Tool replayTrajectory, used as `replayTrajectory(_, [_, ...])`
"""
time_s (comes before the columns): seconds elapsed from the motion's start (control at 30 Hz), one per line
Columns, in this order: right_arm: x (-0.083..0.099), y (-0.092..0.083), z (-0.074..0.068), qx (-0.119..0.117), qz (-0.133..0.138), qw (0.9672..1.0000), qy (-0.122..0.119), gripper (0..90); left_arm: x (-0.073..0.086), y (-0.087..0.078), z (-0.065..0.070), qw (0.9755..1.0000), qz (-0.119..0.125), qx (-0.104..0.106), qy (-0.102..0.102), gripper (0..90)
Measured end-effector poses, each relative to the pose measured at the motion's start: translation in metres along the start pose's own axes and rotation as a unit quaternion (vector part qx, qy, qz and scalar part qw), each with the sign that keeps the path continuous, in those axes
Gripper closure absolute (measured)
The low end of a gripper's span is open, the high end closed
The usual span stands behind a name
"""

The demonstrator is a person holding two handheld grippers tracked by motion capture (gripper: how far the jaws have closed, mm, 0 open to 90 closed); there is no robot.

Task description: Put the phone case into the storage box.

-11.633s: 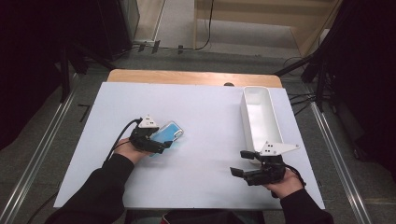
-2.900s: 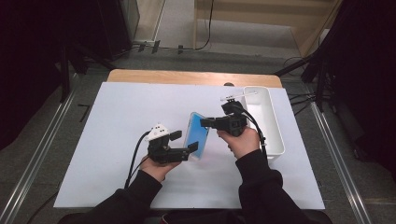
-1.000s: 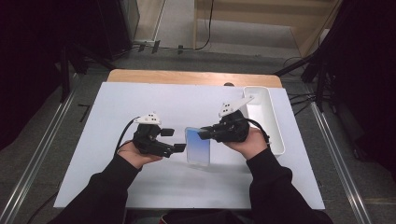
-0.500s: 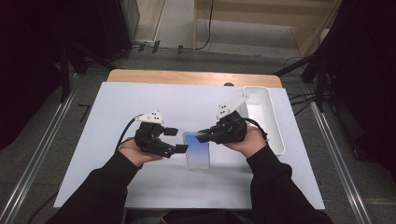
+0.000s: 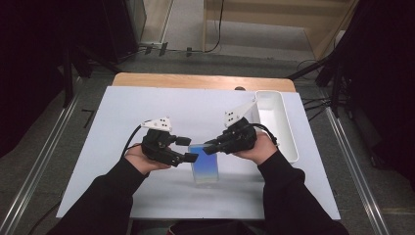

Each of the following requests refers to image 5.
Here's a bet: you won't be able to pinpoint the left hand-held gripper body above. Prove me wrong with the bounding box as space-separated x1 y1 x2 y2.
140 117 184 167

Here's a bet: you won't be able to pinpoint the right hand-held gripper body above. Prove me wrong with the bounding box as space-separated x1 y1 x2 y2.
221 99 257 155

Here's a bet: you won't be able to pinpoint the iridescent phone case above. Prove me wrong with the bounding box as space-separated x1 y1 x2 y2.
188 143 219 184

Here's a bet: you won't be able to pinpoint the white plastic bin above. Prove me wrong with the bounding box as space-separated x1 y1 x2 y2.
251 90 300 165

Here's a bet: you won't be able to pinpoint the person's left hand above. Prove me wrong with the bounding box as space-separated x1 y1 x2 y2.
124 143 172 175

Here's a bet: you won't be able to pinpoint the person's right hand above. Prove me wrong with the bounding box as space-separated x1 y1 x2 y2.
232 130 278 165

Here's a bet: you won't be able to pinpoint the white table cover board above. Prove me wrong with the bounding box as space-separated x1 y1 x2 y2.
56 85 342 220

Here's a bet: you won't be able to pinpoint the wooden table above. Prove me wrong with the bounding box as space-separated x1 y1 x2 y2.
112 71 297 93

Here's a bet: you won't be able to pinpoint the black metal stand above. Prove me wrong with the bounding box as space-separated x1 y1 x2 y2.
287 55 346 118
62 45 121 109

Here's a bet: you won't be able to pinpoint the black cabinet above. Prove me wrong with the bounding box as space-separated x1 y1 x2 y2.
101 0 147 65

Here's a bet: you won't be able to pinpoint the dark curtain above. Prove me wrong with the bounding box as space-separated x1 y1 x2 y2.
339 0 415 190
0 0 109 158

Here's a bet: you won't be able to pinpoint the left hand-held gripper black cable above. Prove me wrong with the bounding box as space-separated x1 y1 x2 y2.
120 124 145 159

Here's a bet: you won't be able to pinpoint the hand-held gripper black cable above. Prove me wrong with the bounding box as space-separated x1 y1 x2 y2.
249 122 281 147
120 124 145 159

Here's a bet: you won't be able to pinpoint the right hand-held gripper black cable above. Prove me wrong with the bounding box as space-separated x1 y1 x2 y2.
249 122 281 147

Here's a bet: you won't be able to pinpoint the black floor cables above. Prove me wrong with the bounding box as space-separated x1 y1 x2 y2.
301 96 334 122

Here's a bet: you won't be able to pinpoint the black hanging cable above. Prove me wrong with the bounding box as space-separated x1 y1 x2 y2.
204 0 226 54

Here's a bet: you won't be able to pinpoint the metal floor rail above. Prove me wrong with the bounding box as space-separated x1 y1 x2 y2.
324 106 391 235
0 94 81 235

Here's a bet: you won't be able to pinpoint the light wooden shelf frame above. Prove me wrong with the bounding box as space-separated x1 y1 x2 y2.
202 0 360 62

